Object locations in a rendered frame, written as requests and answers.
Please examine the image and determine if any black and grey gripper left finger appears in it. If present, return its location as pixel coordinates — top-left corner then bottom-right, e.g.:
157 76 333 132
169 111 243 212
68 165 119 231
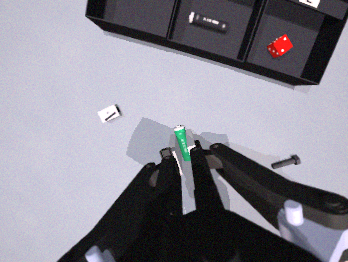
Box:
57 134 183 262

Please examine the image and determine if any black three-compartment bin rack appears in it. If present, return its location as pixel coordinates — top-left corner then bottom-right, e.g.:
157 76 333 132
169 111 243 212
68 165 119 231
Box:
85 0 348 86

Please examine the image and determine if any grey metal bolt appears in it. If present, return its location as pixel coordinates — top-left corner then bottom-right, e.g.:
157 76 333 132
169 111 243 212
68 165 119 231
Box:
273 155 301 169

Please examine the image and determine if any green aa battery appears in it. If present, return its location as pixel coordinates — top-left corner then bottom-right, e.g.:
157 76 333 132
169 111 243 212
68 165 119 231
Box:
173 125 191 161

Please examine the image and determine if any black aaa battery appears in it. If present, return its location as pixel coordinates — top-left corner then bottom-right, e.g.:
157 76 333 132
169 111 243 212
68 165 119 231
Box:
189 12 229 33

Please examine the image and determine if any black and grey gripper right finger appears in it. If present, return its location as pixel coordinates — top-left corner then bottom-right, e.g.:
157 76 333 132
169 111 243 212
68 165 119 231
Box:
185 129 348 262

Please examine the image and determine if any red die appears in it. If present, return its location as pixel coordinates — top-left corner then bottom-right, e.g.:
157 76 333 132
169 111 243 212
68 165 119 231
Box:
267 35 292 58

